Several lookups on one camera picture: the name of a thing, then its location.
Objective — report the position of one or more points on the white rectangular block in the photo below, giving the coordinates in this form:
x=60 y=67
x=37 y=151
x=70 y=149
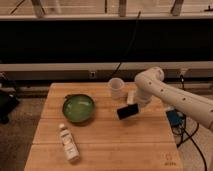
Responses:
x=130 y=97

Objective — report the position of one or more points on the blue box on floor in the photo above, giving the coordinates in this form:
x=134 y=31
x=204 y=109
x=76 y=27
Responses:
x=174 y=118

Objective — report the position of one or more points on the white ceramic cup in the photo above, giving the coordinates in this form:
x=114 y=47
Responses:
x=116 y=86

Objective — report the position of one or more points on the white plastic bottle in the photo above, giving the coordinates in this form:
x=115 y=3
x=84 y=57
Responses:
x=70 y=148

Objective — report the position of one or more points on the black eraser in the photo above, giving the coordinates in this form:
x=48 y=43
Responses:
x=127 y=111

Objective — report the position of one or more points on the black object at left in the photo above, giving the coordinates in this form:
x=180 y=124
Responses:
x=8 y=103

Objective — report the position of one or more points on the green bowl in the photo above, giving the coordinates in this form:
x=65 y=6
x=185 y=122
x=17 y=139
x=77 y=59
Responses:
x=78 y=108

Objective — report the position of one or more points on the white wall outlet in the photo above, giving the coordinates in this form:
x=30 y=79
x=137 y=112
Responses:
x=92 y=74

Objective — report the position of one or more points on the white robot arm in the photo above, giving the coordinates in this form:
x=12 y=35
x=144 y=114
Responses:
x=150 y=83

